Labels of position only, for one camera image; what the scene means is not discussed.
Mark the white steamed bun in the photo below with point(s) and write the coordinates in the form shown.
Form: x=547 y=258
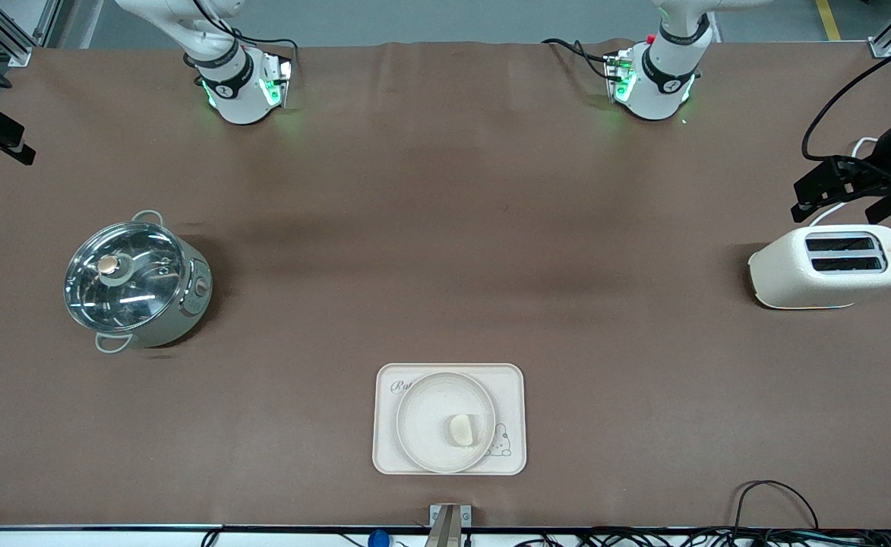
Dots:
x=460 y=430

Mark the brown table cover mat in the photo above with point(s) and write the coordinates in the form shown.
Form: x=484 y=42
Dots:
x=445 y=228

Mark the cream round plate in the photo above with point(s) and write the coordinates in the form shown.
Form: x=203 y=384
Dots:
x=426 y=422

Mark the cream two-slot toaster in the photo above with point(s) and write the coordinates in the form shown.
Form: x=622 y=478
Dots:
x=794 y=273

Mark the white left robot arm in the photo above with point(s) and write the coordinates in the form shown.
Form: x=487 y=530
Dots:
x=654 y=91

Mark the metal table edge bracket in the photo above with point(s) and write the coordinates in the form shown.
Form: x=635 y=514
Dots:
x=449 y=524

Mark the blue round cap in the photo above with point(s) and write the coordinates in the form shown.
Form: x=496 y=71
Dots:
x=377 y=539

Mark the glass pot lid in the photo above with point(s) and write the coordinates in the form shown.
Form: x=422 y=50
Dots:
x=122 y=277

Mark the cream rabbit print tray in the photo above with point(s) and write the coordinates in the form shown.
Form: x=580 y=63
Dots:
x=510 y=380

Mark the grey-green electric cooking pot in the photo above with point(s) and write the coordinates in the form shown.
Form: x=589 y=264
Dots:
x=187 y=304

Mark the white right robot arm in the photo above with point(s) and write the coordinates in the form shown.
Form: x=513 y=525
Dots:
x=240 y=99

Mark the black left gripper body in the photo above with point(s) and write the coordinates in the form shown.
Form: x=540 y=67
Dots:
x=880 y=161

